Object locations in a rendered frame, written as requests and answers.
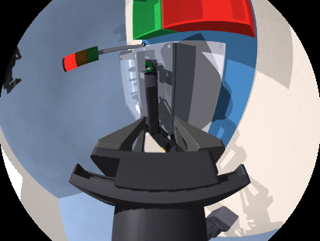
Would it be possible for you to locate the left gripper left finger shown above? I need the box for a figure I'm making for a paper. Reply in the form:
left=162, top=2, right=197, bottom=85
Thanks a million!
left=95, top=117, right=147, bottom=152

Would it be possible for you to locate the green circuit board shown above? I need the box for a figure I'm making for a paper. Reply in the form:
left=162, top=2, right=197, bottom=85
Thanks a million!
left=145, top=61, right=153, bottom=72

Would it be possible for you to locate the green bin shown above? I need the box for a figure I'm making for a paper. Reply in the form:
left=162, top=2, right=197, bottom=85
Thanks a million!
left=132, top=0, right=178, bottom=40

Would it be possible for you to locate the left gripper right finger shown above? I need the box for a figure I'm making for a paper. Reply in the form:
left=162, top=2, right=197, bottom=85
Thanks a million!
left=173, top=115, right=225, bottom=162

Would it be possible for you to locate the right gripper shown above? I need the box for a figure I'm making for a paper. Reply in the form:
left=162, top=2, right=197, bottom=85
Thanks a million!
left=3, top=46, right=22, bottom=93

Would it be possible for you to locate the red bin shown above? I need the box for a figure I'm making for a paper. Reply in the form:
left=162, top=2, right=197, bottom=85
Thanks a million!
left=162, top=0, right=255, bottom=38

